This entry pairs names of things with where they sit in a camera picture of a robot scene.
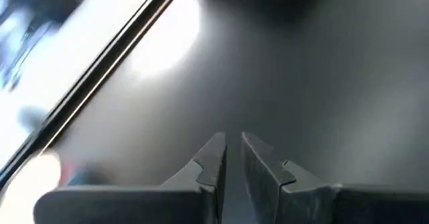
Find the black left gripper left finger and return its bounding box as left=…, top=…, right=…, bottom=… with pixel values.
left=33, top=131, right=228, bottom=224

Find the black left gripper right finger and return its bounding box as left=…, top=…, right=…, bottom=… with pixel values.
left=241, top=131, right=429, bottom=224

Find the black table edge rail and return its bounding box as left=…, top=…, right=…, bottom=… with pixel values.
left=0, top=0, right=189, bottom=192

